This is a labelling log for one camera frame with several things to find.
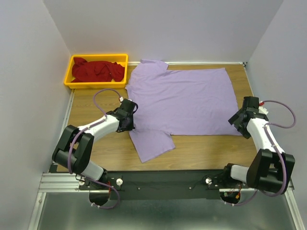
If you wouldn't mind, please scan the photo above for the lavender t shirt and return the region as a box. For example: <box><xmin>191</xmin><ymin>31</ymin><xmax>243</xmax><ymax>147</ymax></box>
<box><xmin>126</xmin><ymin>59</ymin><xmax>238</xmax><ymax>162</ymax></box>

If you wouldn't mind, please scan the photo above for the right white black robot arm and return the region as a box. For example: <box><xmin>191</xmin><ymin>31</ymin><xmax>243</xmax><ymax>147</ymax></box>
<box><xmin>223</xmin><ymin>96</ymin><xmax>295</xmax><ymax>196</ymax></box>

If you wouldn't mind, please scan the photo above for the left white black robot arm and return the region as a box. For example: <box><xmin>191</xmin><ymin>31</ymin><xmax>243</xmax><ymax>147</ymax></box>
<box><xmin>52</xmin><ymin>98</ymin><xmax>138</xmax><ymax>190</ymax></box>

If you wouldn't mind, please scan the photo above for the red t shirt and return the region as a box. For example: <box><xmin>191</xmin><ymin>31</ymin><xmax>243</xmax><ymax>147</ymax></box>
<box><xmin>72</xmin><ymin>57</ymin><xmax>125</xmax><ymax>83</ymax></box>

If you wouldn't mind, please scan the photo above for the yellow plastic bin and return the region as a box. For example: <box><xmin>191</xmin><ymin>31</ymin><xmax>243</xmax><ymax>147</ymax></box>
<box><xmin>64</xmin><ymin>54</ymin><xmax>128</xmax><ymax>89</ymax></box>

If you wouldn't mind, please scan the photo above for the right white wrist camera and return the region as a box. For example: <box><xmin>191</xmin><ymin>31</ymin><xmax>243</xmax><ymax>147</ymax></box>
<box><xmin>258</xmin><ymin>101</ymin><xmax>269</xmax><ymax>115</ymax></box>

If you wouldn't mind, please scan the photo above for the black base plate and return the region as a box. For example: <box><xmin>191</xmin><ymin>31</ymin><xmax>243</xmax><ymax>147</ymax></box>
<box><xmin>79</xmin><ymin>170</ymin><xmax>241</xmax><ymax>200</ymax></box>

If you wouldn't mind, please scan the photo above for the left side aluminium rail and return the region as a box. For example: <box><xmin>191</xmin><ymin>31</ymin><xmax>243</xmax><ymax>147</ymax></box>
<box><xmin>48</xmin><ymin>90</ymin><xmax>75</xmax><ymax>173</ymax></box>

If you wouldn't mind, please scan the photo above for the aluminium frame rail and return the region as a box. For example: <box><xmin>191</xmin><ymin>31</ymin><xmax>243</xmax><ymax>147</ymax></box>
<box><xmin>38</xmin><ymin>170</ymin><xmax>295</xmax><ymax>193</ymax></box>

